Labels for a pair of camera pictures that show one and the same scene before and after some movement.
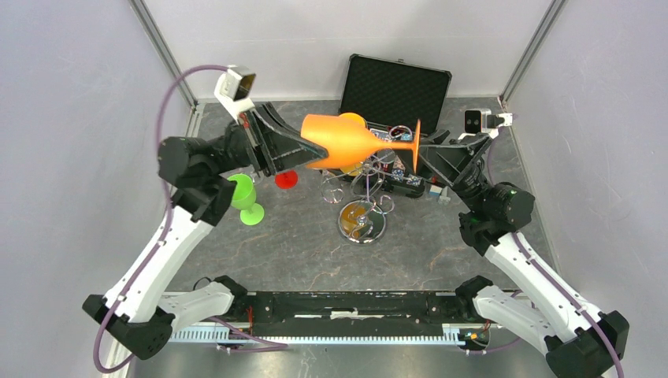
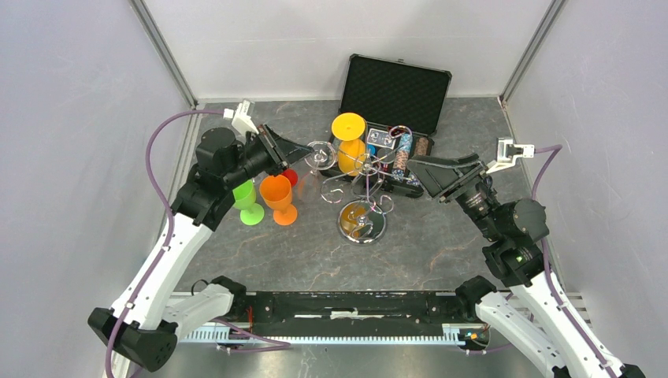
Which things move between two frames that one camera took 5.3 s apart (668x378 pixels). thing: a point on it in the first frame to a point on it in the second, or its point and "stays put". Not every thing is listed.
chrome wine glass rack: x=361 y=220 stays put
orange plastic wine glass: x=349 y=141 to x=276 y=193
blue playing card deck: x=380 y=134 stays put
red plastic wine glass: x=287 y=179 stays put
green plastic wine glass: x=243 y=197 stays put
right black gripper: x=447 y=159 to x=436 y=175
